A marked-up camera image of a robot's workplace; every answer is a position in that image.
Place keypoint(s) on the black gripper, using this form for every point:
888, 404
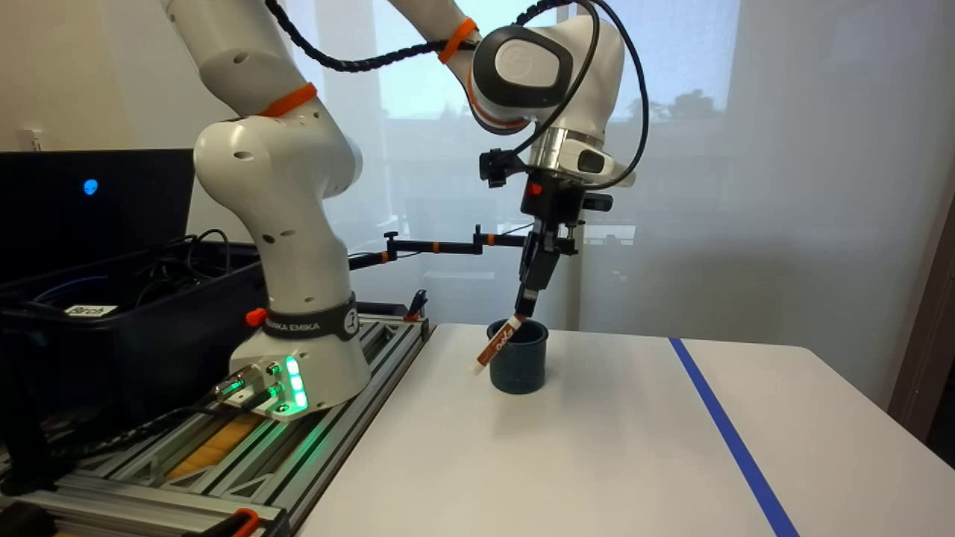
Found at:
553, 204

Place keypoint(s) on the black marker pen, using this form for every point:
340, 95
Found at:
492, 348

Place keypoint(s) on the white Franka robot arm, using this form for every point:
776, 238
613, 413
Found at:
286, 199

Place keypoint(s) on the dark green speckled mug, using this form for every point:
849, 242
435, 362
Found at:
522, 369

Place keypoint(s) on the blue tape line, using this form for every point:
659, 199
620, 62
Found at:
732, 438

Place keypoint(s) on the sheer white curtain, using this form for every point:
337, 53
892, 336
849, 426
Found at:
794, 199

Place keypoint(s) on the red round knob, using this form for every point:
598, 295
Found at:
258, 317

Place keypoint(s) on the black storage bin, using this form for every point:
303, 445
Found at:
179, 338

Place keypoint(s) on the tan wooden strip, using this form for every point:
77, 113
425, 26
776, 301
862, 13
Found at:
213, 448

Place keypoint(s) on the brown wooden panel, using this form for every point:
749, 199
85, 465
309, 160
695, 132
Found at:
929, 338

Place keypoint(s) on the black monitor with blue light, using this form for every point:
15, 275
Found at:
100, 219

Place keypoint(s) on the white label tag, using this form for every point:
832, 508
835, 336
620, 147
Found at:
89, 311

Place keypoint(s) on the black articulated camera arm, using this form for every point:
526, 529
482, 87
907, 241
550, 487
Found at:
435, 245

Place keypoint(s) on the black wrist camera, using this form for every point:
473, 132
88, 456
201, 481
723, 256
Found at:
497, 165

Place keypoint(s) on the aluminium rail frame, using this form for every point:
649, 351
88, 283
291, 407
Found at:
376, 360

